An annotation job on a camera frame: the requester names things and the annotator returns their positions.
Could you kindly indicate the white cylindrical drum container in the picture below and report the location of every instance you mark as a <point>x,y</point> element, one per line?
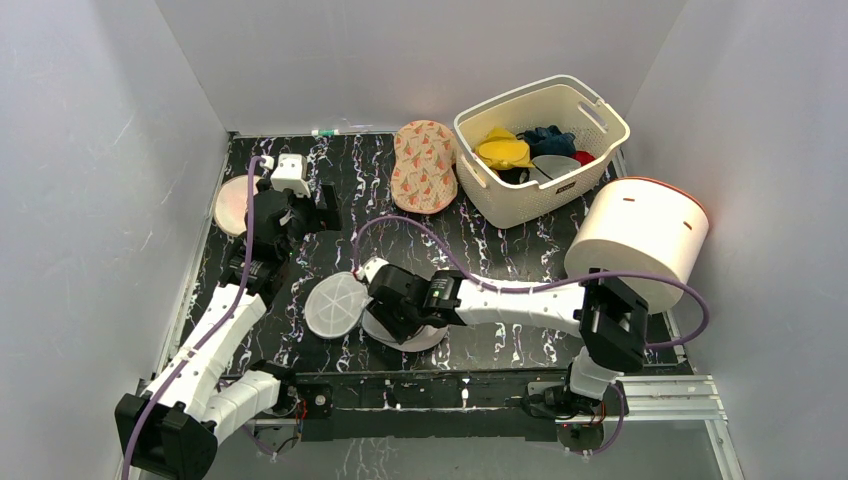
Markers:
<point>640,224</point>

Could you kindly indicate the cream perforated laundry basket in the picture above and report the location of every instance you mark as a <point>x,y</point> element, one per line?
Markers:
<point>560,100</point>

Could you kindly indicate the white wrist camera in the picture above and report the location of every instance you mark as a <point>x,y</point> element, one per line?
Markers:
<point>367,271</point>
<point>290,173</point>

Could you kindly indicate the yellow bra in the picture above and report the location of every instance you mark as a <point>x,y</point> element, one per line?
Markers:
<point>501,150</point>

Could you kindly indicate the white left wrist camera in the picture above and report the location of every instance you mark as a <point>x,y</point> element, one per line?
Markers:
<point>290,173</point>

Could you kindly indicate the floral padded laundry bag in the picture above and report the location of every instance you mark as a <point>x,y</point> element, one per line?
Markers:
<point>423,179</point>

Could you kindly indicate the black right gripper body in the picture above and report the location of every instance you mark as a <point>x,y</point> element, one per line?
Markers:
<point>385,304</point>

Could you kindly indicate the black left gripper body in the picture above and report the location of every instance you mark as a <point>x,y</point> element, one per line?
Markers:
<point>303,215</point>

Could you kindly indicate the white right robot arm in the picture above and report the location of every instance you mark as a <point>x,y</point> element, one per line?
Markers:
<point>606,314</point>

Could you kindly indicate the clothes pile in basket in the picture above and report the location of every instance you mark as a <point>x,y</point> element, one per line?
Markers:
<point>552,153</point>

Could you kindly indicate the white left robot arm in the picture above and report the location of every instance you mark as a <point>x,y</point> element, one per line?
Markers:
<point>212,331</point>

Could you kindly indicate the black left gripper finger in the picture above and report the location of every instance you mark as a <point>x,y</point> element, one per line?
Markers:
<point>325,219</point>
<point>329,195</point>

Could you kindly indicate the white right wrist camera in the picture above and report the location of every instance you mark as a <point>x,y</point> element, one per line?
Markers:
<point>367,271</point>

